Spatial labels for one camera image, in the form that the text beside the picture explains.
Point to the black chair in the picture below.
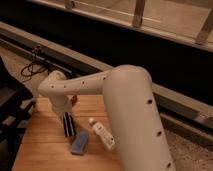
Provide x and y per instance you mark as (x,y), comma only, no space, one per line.
(12,94)

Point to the blue sponge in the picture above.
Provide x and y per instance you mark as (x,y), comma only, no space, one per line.
(79,143)

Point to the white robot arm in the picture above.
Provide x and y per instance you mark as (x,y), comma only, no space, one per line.
(132,111)

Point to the white tube bottle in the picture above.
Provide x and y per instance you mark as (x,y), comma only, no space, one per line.
(100,130)

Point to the black white striped eraser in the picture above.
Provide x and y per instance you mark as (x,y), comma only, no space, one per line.
(68,124)

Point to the metal rail beam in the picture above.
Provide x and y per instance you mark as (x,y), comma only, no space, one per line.
(185,89)

